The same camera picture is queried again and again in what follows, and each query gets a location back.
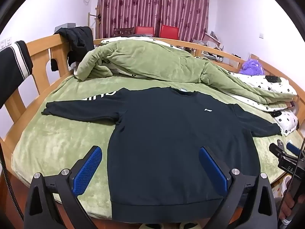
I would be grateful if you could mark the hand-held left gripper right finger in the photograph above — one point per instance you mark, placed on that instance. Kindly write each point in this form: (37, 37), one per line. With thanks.
(214, 170)

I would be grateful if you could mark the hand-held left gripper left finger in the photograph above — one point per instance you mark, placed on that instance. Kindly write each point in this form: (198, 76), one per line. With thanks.
(87, 171)

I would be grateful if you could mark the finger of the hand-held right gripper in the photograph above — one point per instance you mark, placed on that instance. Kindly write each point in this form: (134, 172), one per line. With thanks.
(277, 149)
(293, 148)

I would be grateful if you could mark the black sweatshirt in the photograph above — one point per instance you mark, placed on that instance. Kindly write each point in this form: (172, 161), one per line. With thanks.
(154, 136)

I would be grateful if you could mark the person's right hand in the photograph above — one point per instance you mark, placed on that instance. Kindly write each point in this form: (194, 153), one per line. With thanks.
(287, 205)

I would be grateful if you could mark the white floral pillow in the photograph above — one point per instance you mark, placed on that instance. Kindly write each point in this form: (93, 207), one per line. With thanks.
(287, 120)

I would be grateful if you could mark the white star print object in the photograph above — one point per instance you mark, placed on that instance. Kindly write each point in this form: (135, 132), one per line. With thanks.
(277, 192)

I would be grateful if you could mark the pale green slipper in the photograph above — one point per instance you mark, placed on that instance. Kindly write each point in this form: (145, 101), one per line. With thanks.
(147, 226)
(188, 226)

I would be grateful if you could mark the purple plush toy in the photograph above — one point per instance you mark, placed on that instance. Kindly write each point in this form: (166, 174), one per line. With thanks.
(251, 66)

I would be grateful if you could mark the black garment with white stripes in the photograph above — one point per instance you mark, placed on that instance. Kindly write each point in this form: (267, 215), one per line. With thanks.
(12, 71)

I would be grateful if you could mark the pile of desk clutter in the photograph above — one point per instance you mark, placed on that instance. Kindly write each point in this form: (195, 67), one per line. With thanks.
(212, 43)

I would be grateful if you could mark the green quilt with floral lining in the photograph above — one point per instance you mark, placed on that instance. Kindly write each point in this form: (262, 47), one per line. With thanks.
(154, 59)

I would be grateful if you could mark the black jacket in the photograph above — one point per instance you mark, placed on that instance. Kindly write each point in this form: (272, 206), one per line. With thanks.
(78, 38)

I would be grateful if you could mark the dark wooden chair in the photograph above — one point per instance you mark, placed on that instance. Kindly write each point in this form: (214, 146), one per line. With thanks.
(123, 31)

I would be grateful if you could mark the red chair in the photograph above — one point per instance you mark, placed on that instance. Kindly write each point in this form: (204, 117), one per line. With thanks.
(144, 30)
(169, 31)

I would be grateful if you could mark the grey box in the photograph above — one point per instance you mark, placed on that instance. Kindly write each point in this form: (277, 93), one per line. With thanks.
(66, 26)

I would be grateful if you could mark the wooden rack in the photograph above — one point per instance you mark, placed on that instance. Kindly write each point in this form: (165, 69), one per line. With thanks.
(96, 21)

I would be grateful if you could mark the maroon floral curtain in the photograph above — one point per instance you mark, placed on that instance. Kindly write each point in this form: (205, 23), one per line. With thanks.
(143, 4)

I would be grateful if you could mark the white wall switch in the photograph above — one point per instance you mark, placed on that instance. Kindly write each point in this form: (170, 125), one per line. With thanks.
(261, 35)

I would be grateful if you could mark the wooden bed frame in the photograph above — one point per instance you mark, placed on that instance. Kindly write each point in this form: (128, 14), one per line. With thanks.
(43, 52)

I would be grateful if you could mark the white wall socket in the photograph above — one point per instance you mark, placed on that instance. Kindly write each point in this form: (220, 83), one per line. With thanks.
(2, 44)
(8, 40)

